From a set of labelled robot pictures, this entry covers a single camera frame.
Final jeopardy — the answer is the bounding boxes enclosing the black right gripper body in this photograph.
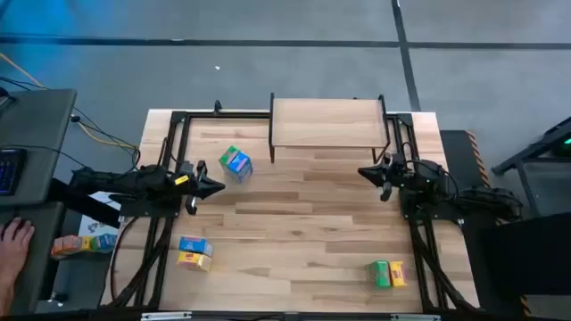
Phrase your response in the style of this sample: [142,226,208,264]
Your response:
[378,152,410,202]

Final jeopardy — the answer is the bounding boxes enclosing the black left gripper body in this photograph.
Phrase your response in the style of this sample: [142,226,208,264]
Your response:
[174,160,210,216]

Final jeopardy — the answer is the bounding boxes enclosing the green Apple Jacks cereal box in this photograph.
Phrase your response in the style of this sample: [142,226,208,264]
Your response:
[368,259,393,289]
[218,145,243,169]

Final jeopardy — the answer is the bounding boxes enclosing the blue Rice Krispies cereal box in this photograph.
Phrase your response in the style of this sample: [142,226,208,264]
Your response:
[178,235,214,259]
[225,152,254,184]

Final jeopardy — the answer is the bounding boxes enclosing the yellow Corn Pops cereal box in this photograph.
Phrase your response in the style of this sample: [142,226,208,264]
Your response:
[388,260,408,288]
[176,251,212,273]

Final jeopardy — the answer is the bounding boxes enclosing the person's forearm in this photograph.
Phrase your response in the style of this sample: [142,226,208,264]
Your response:
[0,274,14,318]

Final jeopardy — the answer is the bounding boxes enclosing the wooden shelf with black legs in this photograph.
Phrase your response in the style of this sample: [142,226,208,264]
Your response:
[269,92,393,165]

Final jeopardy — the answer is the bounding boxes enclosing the green and blue cereal box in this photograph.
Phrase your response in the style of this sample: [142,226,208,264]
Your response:
[90,233,118,254]

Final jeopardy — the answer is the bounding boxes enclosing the black platform with hazard stripe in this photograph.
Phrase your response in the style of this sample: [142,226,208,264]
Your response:
[439,128,492,188]

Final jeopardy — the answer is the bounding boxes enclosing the white printed paper sheet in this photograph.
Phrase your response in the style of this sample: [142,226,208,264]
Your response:
[78,191,124,237]

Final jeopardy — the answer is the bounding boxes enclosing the black metal bar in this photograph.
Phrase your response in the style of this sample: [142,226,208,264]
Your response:
[46,177,122,229]

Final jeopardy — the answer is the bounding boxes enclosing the colourful boxes on floor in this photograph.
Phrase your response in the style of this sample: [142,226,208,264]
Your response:
[50,235,93,260]

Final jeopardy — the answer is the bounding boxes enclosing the black metal cart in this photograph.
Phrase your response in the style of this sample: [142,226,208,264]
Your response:
[490,115,571,219]

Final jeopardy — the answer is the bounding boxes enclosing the large black cabinet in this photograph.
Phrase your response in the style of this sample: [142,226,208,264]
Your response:
[463,213,571,307]

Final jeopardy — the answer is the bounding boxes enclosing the grey desk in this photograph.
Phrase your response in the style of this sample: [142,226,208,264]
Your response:
[0,201,66,316]
[0,88,78,206]

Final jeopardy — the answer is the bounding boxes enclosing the black backlit keyboard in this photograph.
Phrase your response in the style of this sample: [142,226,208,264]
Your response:
[0,148,27,197]

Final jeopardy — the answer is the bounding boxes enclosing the person's hand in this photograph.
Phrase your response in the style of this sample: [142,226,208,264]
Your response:
[0,217,36,280]

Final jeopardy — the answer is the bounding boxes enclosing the black aluminium table frame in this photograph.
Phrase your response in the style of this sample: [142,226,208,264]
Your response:
[106,100,481,313]

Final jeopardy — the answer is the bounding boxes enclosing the black cable bundle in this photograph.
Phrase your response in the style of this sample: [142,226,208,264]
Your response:
[408,218,481,313]
[109,216,175,309]

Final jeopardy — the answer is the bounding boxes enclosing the yellow cable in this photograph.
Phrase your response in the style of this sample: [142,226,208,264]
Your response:
[0,52,139,151]

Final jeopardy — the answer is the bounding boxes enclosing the silver metal bracket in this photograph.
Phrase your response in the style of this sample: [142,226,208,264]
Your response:
[141,311,193,321]
[391,313,441,321]

